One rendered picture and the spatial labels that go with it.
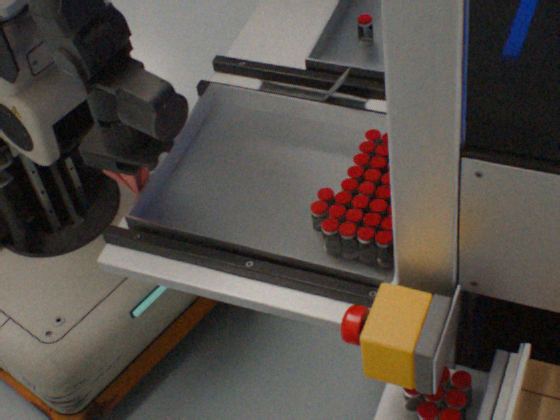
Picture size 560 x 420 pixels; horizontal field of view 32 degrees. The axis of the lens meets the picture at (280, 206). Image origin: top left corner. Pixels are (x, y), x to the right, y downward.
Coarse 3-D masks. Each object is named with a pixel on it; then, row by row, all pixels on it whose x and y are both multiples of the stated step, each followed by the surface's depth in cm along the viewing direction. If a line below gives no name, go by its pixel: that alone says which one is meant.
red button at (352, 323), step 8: (352, 312) 97; (360, 312) 97; (368, 312) 99; (344, 320) 97; (352, 320) 97; (360, 320) 96; (344, 328) 97; (352, 328) 96; (360, 328) 97; (344, 336) 97; (352, 336) 97; (360, 344) 98
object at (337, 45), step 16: (336, 0) 147; (352, 0) 152; (368, 0) 151; (336, 16) 147; (352, 16) 149; (320, 32) 142; (336, 32) 147; (352, 32) 147; (320, 48) 143; (336, 48) 145; (352, 48) 144; (368, 48) 144; (320, 64) 139; (336, 64) 137; (352, 64) 142; (368, 64) 142; (384, 64) 141; (384, 80) 136
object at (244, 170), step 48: (240, 96) 137; (192, 144) 135; (240, 144) 134; (288, 144) 133; (336, 144) 132; (144, 192) 126; (192, 192) 129; (240, 192) 128; (288, 192) 127; (336, 192) 126; (192, 240) 121; (240, 240) 122; (288, 240) 121
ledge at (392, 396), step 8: (448, 368) 107; (472, 376) 106; (480, 376) 106; (392, 384) 107; (472, 384) 105; (480, 384) 105; (384, 392) 106; (392, 392) 106; (400, 392) 106; (472, 392) 105; (480, 392) 105; (384, 400) 105; (392, 400) 105; (400, 400) 105; (472, 400) 104; (480, 400) 104; (384, 408) 105; (392, 408) 105; (400, 408) 104; (472, 408) 104; (376, 416) 104; (384, 416) 104; (392, 416) 104; (400, 416) 104; (408, 416) 104; (416, 416) 104; (472, 416) 103
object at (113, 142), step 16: (96, 128) 122; (112, 128) 115; (128, 128) 116; (96, 144) 120; (112, 144) 117; (128, 144) 117; (144, 144) 119; (160, 144) 119; (128, 160) 118; (144, 160) 117
